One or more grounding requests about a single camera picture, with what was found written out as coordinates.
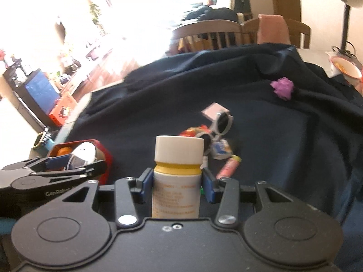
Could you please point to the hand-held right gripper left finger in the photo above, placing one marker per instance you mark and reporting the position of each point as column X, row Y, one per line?
column 146, row 185

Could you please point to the clear bottle with black cap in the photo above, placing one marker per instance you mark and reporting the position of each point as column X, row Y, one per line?
column 221, row 148

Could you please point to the pink tube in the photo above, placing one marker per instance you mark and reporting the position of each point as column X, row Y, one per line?
column 228, row 167

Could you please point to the red storage box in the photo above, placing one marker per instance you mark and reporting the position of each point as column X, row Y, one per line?
column 100, row 153

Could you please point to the red gold snack packet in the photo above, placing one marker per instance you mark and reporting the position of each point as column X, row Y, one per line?
column 191, row 131

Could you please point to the dark blue cloth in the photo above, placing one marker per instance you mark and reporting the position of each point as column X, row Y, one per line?
column 255, row 161

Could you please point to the black framed blue screen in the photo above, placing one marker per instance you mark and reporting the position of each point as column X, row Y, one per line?
column 39, row 90

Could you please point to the orange cardboard box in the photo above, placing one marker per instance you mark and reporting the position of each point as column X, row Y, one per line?
column 63, row 109

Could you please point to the white pill bottle yellow band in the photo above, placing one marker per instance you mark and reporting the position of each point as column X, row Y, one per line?
column 175, row 175

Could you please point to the small white square box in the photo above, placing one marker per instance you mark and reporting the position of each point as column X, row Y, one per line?
column 214, row 111

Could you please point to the green armchair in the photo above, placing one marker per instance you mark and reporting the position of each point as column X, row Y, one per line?
column 239, row 1

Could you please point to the dark clothes pile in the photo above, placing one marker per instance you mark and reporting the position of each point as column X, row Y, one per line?
column 211, row 14

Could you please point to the white round sunglasses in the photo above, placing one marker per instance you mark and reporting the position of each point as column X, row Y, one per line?
column 222, row 122

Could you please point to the purple crumpled toy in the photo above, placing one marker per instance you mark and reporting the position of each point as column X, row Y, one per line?
column 282, row 88

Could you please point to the teal cup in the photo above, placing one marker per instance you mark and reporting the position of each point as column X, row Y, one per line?
column 42, row 143

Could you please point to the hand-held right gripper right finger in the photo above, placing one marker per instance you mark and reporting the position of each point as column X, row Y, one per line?
column 208, row 189

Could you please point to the small glossy white container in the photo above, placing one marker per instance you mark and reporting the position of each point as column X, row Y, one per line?
column 83, row 153

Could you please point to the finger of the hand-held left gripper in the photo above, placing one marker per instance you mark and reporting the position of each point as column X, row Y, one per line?
column 58, row 162
column 85, row 167

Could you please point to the pink cloth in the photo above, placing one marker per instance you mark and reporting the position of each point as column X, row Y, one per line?
column 273, row 28

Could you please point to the white bowl with red rim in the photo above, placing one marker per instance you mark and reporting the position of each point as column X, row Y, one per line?
column 347, row 69

